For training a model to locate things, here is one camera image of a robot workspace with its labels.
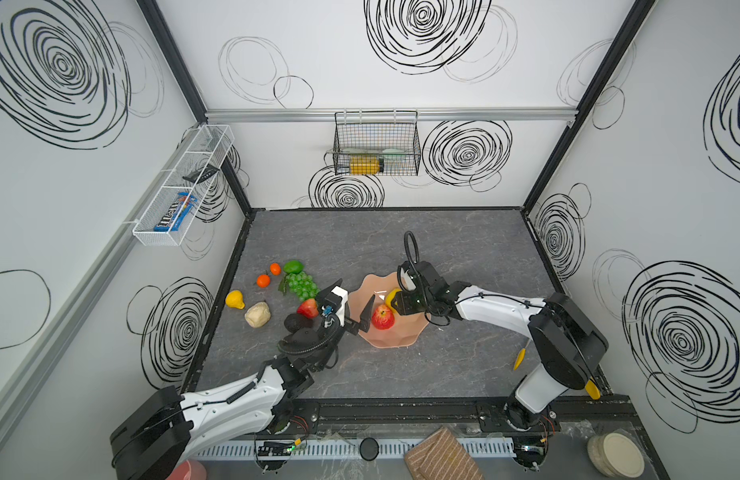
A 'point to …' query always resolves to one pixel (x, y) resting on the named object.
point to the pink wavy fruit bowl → (405, 330)
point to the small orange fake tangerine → (275, 268)
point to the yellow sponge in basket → (364, 165)
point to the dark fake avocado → (294, 321)
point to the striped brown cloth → (441, 455)
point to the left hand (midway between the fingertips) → (357, 289)
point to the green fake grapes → (300, 284)
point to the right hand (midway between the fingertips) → (396, 301)
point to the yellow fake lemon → (389, 298)
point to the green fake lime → (293, 266)
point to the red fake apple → (383, 317)
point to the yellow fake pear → (234, 299)
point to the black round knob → (369, 449)
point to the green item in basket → (390, 155)
